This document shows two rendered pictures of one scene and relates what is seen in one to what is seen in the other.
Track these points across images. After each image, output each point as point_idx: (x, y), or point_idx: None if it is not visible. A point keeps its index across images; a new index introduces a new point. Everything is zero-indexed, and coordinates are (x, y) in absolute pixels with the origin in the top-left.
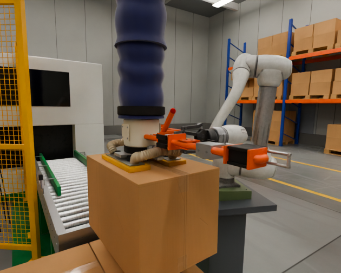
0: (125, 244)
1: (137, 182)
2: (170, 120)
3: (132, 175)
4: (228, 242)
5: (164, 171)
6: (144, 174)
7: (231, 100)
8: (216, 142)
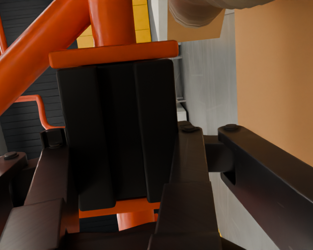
0: None
1: (238, 112)
2: None
3: (243, 37)
4: None
5: None
6: (262, 42)
7: None
8: None
